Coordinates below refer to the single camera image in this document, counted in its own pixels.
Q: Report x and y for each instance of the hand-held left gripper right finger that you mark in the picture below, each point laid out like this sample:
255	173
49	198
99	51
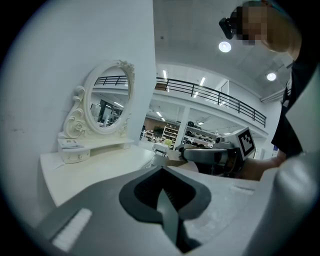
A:
225	212

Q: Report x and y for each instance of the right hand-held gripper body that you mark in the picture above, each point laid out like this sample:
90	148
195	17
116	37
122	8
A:
247	145

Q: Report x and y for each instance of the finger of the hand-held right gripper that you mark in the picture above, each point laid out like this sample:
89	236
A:
205	156

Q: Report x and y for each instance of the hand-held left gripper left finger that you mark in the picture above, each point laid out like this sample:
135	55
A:
100	212

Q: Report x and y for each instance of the person's right forearm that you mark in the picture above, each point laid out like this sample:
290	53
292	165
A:
255	167

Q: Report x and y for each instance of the white dressing table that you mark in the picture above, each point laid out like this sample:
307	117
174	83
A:
100	165

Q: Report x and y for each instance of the white display shelf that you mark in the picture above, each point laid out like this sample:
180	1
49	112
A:
170	136

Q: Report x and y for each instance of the table with white cloth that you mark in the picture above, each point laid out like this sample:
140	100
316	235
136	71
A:
160	147

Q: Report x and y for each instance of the black metal railing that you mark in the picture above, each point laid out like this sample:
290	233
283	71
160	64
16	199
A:
225	98

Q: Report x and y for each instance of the round ceiling lamp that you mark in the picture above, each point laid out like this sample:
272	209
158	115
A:
225	46
271	76

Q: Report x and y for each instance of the white flat box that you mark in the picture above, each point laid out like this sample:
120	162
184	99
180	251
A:
70	144

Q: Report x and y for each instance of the person's black t-shirt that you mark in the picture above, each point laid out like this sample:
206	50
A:
302	82

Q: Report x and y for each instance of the ornate white oval mirror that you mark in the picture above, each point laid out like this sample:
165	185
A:
110	100

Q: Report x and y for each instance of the person's head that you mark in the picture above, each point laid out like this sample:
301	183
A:
282	37

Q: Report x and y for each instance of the black head-worn camera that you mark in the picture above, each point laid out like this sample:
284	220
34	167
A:
226	26

